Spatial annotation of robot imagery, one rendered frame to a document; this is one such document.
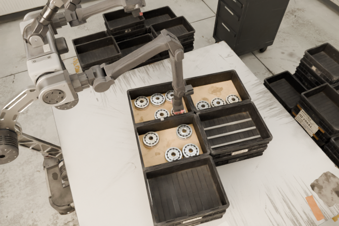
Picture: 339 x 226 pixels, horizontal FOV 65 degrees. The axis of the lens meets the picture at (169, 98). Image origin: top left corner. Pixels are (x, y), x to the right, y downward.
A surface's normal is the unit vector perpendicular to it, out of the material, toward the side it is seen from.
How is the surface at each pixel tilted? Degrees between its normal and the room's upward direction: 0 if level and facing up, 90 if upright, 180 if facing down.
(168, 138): 0
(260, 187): 0
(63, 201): 0
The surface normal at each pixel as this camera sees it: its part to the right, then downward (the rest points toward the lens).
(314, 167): 0.00, -0.62
